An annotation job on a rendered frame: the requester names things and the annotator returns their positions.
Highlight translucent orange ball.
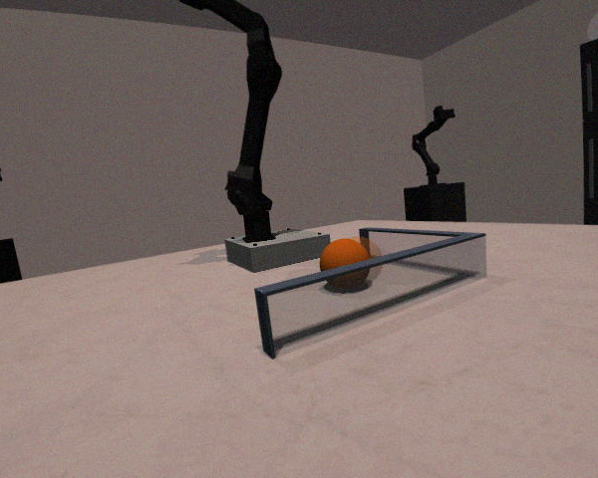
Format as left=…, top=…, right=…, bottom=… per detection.
left=348, top=236, right=383, bottom=261

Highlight brown ball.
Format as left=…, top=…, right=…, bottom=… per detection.
left=320, top=239, right=363, bottom=272

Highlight low clear corner walls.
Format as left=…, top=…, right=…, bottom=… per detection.
left=267, top=231, right=487, bottom=358

